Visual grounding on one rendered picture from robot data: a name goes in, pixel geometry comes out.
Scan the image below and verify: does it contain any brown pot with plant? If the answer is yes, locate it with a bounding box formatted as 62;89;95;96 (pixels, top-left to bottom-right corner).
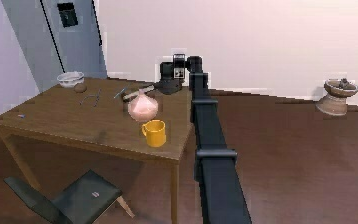
314;77;358;117

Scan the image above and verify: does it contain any dark green chair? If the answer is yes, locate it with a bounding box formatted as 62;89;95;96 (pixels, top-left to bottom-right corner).
3;169;136;224

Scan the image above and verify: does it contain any pink round vase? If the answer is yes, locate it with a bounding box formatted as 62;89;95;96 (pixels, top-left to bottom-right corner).
127;89;159;123

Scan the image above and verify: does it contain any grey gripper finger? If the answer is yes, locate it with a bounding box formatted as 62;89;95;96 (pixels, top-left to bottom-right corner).
121;84;156;102

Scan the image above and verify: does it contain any brown round potato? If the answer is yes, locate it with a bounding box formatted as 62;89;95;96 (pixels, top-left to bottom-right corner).
73;83;88;94

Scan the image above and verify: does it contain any grey metal utensil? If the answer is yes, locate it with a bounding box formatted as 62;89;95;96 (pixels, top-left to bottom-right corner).
92;88;103;108
79;94;97;106

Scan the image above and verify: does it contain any grey room door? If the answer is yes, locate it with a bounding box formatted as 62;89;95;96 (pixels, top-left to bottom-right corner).
39;0;108;80

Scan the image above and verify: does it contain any black door window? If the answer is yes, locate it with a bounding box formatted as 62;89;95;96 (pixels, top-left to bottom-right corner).
56;2;79;29

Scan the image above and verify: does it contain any thin blue-grey pen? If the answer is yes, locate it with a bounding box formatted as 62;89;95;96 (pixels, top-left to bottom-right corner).
113;86;128;100

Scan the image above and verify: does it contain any white bowl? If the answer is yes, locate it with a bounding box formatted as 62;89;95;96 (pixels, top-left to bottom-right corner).
56;70;86;89

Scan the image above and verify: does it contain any yellow mug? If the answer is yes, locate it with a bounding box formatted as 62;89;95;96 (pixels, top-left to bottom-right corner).
140;119;168;148

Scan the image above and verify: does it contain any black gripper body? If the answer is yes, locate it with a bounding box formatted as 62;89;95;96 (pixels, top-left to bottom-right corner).
154;61;185;96

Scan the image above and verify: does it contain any brown wooden table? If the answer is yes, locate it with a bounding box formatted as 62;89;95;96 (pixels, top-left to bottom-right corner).
0;77;194;224

